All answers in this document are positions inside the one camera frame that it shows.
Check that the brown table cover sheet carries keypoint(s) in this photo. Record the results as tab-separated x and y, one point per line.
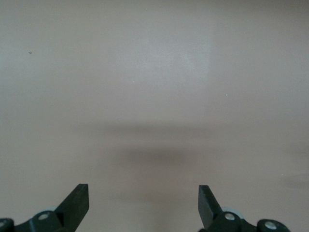
154	96

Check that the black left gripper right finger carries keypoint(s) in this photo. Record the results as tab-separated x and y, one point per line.
207	207

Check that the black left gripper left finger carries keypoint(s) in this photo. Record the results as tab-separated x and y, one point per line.
77	205

